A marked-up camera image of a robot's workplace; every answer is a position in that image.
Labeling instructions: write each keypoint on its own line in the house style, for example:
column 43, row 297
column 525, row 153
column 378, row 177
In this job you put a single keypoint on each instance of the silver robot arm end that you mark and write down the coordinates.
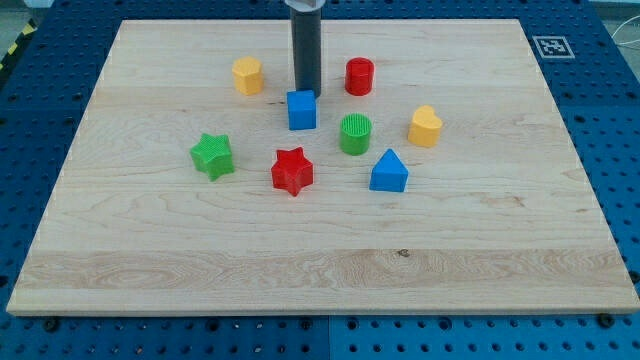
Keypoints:
column 305, row 5

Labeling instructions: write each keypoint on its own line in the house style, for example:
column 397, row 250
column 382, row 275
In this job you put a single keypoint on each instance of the red star block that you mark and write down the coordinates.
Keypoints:
column 292, row 171

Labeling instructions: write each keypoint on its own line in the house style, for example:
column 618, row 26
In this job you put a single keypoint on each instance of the green cylinder block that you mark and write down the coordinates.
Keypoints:
column 355, row 132

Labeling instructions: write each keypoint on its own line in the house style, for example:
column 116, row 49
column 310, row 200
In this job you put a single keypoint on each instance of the blue triangle block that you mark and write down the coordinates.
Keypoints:
column 389, row 173

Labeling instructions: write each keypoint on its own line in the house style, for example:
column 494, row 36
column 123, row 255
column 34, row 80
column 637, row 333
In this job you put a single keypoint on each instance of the blue cube block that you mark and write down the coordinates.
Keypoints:
column 301, row 108

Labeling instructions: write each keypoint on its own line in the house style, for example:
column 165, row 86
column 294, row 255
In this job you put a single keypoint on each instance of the green star block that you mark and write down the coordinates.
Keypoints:
column 212, row 155

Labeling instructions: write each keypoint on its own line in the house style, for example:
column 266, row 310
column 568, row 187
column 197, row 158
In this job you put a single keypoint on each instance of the red cylinder block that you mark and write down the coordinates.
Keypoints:
column 359, row 76

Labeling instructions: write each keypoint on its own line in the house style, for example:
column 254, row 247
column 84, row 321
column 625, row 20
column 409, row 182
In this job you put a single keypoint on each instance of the yellow heart block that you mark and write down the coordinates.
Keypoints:
column 425, row 127

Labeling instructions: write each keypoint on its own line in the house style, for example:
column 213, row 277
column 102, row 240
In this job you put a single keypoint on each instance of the wooden board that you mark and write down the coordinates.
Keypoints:
column 498, row 218

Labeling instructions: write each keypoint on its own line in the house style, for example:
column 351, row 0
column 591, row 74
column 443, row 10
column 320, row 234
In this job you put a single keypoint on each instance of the yellow hexagon block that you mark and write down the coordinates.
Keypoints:
column 248, row 75

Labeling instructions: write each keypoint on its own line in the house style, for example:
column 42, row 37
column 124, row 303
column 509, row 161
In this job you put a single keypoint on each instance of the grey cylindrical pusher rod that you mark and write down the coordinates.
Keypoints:
column 307, row 51

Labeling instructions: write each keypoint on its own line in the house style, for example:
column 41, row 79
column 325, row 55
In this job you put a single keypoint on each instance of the white fiducial marker tag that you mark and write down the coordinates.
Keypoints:
column 553, row 47

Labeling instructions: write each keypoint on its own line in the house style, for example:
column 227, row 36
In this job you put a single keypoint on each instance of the yellow black hazard tape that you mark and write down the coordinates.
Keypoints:
column 18, row 47

